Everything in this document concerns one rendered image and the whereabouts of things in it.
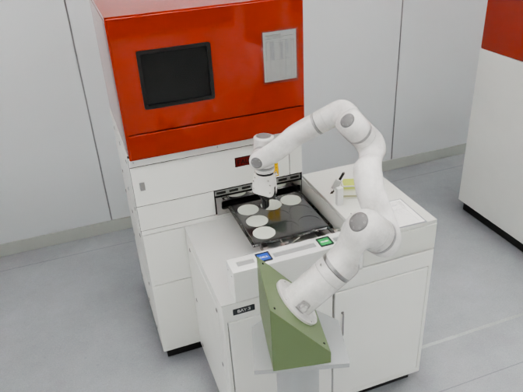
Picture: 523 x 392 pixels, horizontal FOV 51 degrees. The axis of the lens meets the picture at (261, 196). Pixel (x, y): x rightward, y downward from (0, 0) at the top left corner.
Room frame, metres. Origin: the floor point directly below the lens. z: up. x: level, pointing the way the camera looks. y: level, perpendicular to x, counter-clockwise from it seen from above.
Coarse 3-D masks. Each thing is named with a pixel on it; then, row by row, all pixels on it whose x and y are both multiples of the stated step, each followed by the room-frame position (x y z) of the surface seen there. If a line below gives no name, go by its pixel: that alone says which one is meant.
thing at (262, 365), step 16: (320, 320) 1.52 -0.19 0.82; (336, 320) 1.52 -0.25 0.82; (256, 336) 1.46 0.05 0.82; (336, 336) 1.44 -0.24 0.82; (256, 352) 1.38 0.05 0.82; (336, 352) 1.36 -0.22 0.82; (256, 368) 1.31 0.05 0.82; (304, 368) 1.31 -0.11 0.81; (320, 368) 1.31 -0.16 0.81; (336, 368) 1.31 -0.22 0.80; (288, 384) 1.40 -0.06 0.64; (304, 384) 1.39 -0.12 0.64
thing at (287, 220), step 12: (240, 204) 2.27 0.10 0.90; (252, 204) 2.26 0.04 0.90; (300, 204) 2.24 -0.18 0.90; (240, 216) 2.15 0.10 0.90; (276, 216) 2.14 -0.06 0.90; (288, 216) 2.13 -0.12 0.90; (300, 216) 2.12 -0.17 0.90; (312, 216) 2.12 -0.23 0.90; (252, 228) 2.05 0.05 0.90; (276, 228) 2.04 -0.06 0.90; (288, 228) 2.03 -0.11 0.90; (300, 228) 2.03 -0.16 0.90; (312, 228) 2.02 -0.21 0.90; (264, 240) 1.94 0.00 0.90
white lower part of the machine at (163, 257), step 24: (144, 240) 2.16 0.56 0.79; (168, 240) 2.20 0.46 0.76; (144, 264) 2.38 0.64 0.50; (168, 264) 2.19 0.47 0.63; (168, 288) 2.19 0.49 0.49; (192, 288) 2.22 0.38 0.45; (168, 312) 2.18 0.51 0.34; (192, 312) 2.22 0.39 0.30; (168, 336) 2.17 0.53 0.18; (192, 336) 2.21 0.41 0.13
